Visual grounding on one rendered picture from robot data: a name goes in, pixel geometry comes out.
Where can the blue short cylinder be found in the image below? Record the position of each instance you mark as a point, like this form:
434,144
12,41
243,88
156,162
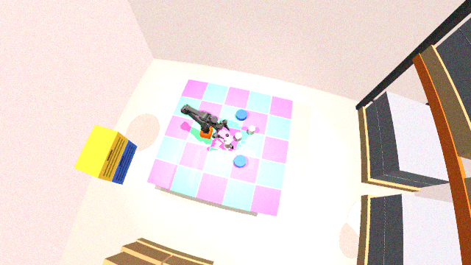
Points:
241,114
240,161

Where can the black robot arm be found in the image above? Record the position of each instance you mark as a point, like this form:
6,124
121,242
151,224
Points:
203,118

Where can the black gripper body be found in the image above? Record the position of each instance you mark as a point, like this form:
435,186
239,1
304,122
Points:
213,126

